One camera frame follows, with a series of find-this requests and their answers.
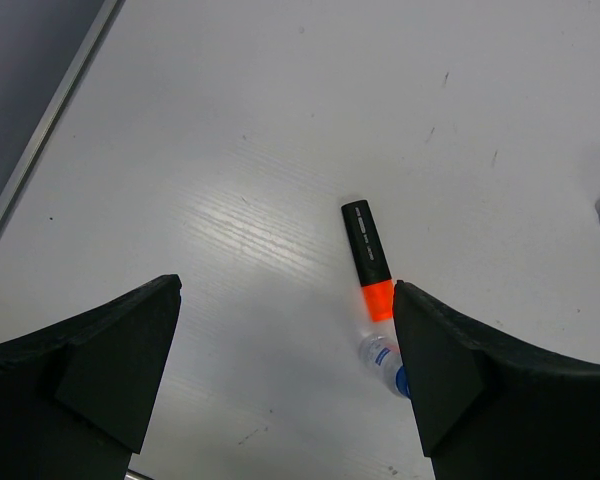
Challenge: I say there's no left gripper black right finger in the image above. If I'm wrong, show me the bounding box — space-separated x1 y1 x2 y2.
393 281 600 479

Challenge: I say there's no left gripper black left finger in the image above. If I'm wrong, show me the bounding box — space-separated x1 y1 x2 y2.
0 274 182 479

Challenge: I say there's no orange cap black highlighter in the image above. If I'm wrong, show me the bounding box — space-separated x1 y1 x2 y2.
341 200 394 323

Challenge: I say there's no small clear glue bottle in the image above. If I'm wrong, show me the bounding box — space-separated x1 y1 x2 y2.
358 323 411 399

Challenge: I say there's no left aluminium table rail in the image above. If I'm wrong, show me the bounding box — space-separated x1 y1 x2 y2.
0 1 123 237

